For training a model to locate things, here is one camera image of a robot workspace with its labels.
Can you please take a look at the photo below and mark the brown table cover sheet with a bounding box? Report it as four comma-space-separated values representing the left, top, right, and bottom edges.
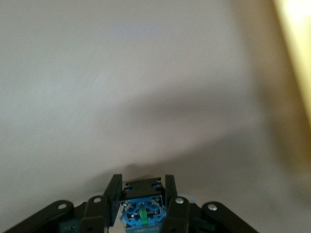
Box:
0, 0, 311, 233

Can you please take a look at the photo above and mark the blue-topped push button switch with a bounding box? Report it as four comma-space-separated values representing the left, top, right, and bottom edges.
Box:
118, 177, 168, 230

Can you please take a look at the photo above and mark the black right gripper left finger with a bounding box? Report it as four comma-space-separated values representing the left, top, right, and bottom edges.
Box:
4, 173, 122, 233

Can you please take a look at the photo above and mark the yellow plastic tray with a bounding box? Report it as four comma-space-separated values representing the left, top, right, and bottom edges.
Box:
272, 0, 311, 136

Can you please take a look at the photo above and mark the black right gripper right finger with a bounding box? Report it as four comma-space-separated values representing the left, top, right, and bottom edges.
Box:
160, 174, 258, 233

